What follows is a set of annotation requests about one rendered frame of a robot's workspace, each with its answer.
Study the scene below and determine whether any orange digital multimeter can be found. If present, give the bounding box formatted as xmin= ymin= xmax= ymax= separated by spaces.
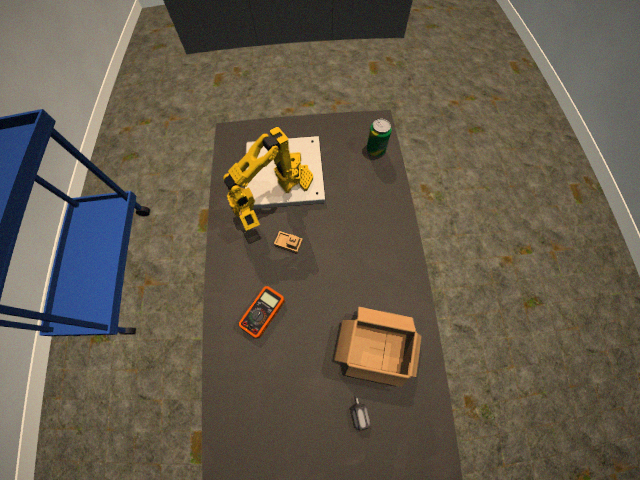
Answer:
xmin=239 ymin=286 xmax=285 ymax=338

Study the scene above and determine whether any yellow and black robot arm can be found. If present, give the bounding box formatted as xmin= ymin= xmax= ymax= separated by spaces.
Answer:
xmin=223 ymin=127 xmax=313 ymax=208

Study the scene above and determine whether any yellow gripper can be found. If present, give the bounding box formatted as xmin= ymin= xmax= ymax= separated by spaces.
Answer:
xmin=227 ymin=188 xmax=260 ymax=231

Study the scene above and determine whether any green drink can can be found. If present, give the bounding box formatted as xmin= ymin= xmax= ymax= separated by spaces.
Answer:
xmin=367 ymin=119 xmax=391 ymax=157

